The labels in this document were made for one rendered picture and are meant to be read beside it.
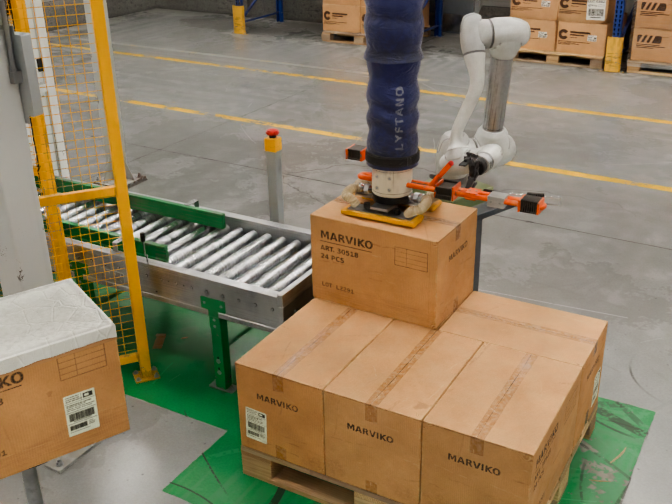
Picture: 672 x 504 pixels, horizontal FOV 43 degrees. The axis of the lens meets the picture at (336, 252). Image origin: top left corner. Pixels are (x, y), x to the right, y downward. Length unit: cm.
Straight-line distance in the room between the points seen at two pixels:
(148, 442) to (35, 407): 123
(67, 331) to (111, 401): 29
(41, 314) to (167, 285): 132
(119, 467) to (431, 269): 156
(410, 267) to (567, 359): 71
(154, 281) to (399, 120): 147
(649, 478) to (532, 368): 75
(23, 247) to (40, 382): 89
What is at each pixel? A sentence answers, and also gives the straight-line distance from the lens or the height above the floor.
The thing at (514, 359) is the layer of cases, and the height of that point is 54.
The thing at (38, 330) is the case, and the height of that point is 102.
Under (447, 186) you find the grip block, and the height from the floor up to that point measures 110.
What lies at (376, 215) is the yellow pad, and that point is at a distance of 352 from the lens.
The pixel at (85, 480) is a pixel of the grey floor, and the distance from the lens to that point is 378.
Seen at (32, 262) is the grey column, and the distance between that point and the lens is 353.
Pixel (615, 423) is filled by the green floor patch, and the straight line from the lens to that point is 407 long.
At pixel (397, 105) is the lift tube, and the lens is 338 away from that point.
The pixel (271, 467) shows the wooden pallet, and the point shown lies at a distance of 355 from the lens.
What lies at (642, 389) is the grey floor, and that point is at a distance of 433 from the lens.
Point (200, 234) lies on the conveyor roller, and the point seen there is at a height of 53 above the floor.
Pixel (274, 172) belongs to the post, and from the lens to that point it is 450.
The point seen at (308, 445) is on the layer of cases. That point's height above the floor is 26.
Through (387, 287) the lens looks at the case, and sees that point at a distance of 355.
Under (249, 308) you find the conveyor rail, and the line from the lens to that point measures 382.
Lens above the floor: 232
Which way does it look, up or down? 25 degrees down
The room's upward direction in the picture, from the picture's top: 1 degrees counter-clockwise
